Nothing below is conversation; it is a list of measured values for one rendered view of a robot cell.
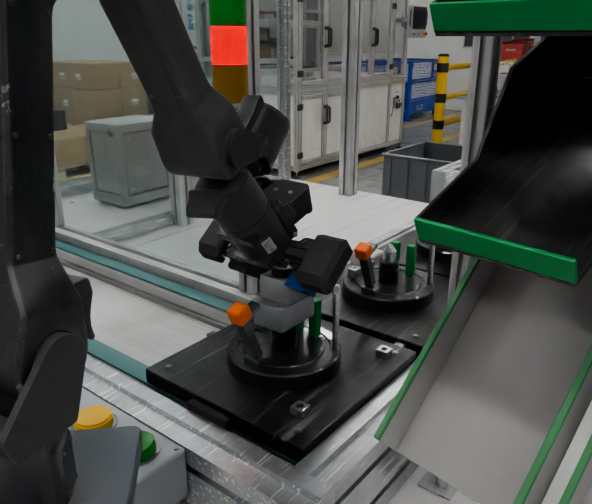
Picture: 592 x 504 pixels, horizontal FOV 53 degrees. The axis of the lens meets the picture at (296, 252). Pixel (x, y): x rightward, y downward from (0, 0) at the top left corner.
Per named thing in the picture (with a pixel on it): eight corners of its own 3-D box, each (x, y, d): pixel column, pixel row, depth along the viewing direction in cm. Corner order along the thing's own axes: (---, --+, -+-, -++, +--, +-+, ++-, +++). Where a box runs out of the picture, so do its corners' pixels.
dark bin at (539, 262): (576, 288, 40) (571, 201, 35) (418, 241, 49) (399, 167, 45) (727, 87, 52) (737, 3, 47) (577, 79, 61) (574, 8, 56)
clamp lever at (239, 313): (257, 364, 67) (238, 316, 62) (244, 358, 68) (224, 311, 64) (275, 342, 69) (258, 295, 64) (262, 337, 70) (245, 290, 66)
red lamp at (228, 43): (230, 65, 78) (228, 25, 76) (203, 64, 81) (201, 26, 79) (255, 64, 81) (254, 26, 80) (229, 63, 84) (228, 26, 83)
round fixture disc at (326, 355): (293, 406, 64) (293, 390, 63) (203, 364, 72) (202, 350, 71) (362, 354, 74) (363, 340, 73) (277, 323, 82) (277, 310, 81)
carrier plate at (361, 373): (302, 465, 58) (302, 447, 57) (146, 382, 72) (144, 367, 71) (415, 365, 76) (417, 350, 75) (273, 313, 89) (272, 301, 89)
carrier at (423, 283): (421, 360, 77) (428, 271, 72) (279, 310, 91) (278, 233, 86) (490, 299, 95) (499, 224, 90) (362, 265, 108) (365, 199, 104)
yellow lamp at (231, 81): (231, 104, 79) (230, 66, 78) (205, 101, 82) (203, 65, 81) (256, 101, 83) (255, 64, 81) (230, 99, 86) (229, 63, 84)
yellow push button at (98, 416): (89, 448, 60) (87, 432, 59) (67, 433, 62) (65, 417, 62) (122, 429, 63) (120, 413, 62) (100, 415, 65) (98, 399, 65)
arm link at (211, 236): (300, 253, 54) (330, 202, 57) (165, 217, 65) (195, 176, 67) (330, 298, 60) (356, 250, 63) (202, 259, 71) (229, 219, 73)
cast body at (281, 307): (282, 334, 68) (281, 278, 65) (253, 323, 70) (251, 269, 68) (324, 309, 74) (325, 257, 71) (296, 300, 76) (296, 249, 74)
